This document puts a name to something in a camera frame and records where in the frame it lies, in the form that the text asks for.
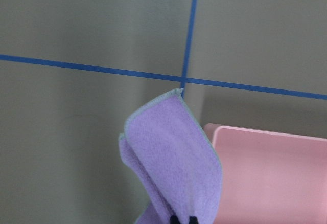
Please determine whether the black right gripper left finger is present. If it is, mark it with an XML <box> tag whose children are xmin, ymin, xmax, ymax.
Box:
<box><xmin>170</xmin><ymin>215</ymin><xmax>179</xmax><ymax>224</ymax></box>

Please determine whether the purple microfiber cloth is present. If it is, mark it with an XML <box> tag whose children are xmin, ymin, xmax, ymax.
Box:
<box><xmin>119</xmin><ymin>89</ymin><xmax>222</xmax><ymax>223</ymax></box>

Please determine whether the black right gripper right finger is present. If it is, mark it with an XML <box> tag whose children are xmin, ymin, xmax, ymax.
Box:
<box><xmin>189</xmin><ymin>216</ymin><xmax>198</xmax><ymax>224</ymax></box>

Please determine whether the pink plastic bin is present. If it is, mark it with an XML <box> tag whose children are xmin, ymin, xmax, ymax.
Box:
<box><xmin>204</xmin><ymin>124</ymin><xmax>326</xmax><ymax>223</ymax></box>

